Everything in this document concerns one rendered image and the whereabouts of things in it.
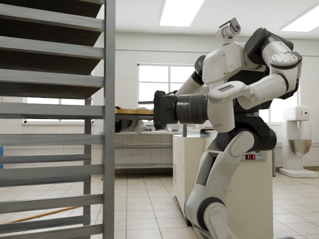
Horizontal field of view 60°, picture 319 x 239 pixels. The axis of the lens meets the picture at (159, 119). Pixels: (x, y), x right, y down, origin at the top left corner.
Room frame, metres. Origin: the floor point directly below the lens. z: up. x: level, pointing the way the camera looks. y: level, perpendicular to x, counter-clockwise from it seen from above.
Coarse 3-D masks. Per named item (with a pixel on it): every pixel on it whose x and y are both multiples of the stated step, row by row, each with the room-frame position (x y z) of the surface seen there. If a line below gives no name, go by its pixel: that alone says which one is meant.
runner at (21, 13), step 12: (0, 12) 0.74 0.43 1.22; (12, 12) 0.75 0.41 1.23; (24, 12) 0.76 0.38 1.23; (36, 12) 0.78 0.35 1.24; (48, 12) 0.79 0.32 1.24; (48, 24) 0.81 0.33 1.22; (60, 24) 0.81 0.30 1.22; (72, 24) 0.81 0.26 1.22; (84, 24) 0.83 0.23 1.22; (96, 24) 0.84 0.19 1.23
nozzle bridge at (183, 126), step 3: (258, 111) 2.63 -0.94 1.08; (249, 114) 2.71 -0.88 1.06; (252, 114) 2.68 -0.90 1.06; (255, 114) 2.62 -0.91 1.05; (258, 114) 2.63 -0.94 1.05; (183, 126) 2.71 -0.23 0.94; (186, 126) 2.71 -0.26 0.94; (183, 129) 2.71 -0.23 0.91; (186, 129) 2.71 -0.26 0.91; (183, 132) 2.71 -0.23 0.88; (186, 132) 2.71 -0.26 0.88; (183, 135) 2.71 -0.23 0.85; (186, 135) 2.71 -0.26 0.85
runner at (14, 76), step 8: (0, 72) 0.74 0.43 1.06; (8, 72) 0.75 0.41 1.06; (16, 72) 0.76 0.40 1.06; (24, 72) 0.77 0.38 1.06; (32, 72) 0.77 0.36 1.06; (40, 72) 0.78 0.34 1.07; (0, 80) 0.75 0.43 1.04; (8, 80) 0.75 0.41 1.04; (16, 80) 0.76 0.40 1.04; (24, 80) 0.77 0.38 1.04; (32, 80) 0.77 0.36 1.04; (40, 80) 0.78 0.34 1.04; (48, 80) 0.79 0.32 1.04; (56, 80) 0.80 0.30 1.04; (64, 80) 0.81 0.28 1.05; (72, 80) 0.82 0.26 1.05; (80, 80) 0.82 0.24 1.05; (88, 80) 0.83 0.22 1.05; (96, 80) 0.84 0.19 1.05
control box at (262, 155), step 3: (246, 153) 1.89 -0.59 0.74; (249, 153) 1.89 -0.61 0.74; (252, 153) 1.89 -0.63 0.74; (255, 153) 1.90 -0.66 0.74; (258, 153) 1.89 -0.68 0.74; (261, 153) 1.90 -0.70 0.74; (264, 153) 1.90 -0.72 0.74; (243, 156) 1.89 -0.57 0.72; (246, 156) 1.89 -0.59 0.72; (249, 156) 1.89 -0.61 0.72; (255, 156) 1.90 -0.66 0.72; (258, 156) 1.90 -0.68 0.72; (261, 156) 1.90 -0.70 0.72; (264, 156) 1.90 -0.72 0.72; (240, 159) 1.89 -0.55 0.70; (243, 159) 1.89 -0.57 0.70; (246, 159) 1.89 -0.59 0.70; (249, 159) 1.90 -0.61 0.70; (252, 159) 1.90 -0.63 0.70; (255, 159) 1.90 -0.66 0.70; (258, 159) 1.90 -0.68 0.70; (261, 159) 1.90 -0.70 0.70; (264, 159) 1.90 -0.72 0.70
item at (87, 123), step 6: (84, 102) 1.25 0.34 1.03; (90, 102) 1.25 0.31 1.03; (84, 120) 1.24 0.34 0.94; (90, 120) 1.25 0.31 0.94; (84, 126) 1.24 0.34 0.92; (90, 126) 1.25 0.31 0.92; (84, 132) 1.24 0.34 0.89; (90, 132) 1.25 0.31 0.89; (84, 150) 1.24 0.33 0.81; (90, 150) 1.25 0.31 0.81; (84, 162) 1.24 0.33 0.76; (90, 162) 1.25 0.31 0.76; (84, 186) 1.24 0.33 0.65; (90, 186) 1.25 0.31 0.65; (84, 192) 1.24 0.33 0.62; (90, 192) 1.25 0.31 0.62; (84, 210) 1.24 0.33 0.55; (90, 210) 1.25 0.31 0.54
